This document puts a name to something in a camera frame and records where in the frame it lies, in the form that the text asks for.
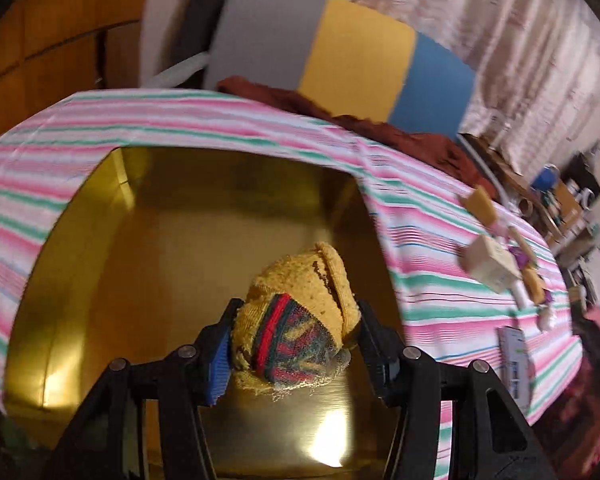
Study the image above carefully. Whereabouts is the yellow sponge block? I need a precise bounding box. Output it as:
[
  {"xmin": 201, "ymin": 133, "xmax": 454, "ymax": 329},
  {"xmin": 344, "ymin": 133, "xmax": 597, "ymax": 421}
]
[{"xmin": 460, "ymin": 185, "xmax": 498, "ymax": 228}]

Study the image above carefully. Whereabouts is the black rolled mat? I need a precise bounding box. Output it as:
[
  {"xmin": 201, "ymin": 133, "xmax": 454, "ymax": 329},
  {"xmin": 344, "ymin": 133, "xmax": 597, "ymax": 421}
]
[{"xmin": 172, "ymin": 0, "xmax": 225, "ymax": 89}]

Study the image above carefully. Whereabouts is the grey yellow blue headboard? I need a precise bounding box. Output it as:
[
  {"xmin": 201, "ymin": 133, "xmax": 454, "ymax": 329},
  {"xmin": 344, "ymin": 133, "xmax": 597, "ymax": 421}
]
[{"xmin": 204, "ymin": 0, "xmax": 476, "ymax": 138}]

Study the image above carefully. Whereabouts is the dark red blanket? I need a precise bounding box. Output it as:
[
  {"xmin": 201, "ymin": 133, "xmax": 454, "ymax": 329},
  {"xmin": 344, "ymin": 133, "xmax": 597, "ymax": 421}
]
[{"xmin": 216, "ymin": 76, "xmax": 498, "ymax": 200}]

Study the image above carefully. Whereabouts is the gold metal tin box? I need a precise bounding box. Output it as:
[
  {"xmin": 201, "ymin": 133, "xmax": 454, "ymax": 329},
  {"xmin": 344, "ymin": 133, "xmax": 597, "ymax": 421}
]
[{"xmin": 4, "ymin": 148, "xmax": 400, "ymax": 479}]

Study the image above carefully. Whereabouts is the white medicine box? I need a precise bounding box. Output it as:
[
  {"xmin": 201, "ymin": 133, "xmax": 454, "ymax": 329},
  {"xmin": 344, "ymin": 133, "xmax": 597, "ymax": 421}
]
[{"xmin": 498, "ymin": 326, "xmax": 531, "ymax": 414}]

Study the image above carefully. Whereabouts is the pink green striped bedsheet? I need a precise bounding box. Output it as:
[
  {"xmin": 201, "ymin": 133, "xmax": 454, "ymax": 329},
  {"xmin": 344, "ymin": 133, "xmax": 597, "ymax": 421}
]
[{"xmin": 0, "ymin": 88, "xmax": 584, "ymax": 480}]

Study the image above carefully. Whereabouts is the wooden bedside desk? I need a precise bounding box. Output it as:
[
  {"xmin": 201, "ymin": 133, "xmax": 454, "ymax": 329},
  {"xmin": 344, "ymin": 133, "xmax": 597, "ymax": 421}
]
[{"xmin": 458, "ymin": 133, "xmax": 588, "ymax": 254}]

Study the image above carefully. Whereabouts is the pink patterned curtain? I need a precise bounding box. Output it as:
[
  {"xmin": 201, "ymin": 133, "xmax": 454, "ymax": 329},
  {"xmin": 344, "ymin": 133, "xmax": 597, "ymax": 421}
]
[{"xmin": 356, "ymin": 0, "xmax": 600, "ymax": 180}]

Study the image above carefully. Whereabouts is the cream cardboard box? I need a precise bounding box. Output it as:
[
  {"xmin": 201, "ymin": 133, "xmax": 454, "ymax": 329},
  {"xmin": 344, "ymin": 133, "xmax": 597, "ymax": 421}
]
[{"xmin": 460, "ymin": 234, "xmax": 521, "ymax": 294}]

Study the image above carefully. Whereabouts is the white bed rail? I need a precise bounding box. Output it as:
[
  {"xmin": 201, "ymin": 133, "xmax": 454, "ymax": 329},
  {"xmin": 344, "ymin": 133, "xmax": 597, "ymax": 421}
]
[{"xmin": 142, "ymin": 52, "xmax": 209, "ymax": 89}]

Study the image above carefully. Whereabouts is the wooden wardrobe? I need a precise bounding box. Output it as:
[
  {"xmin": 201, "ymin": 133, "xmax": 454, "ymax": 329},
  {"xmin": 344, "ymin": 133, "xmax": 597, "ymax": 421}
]
[{"xmin": 0, "ymin": 0, "xmax": 145, "ymax": 135}]

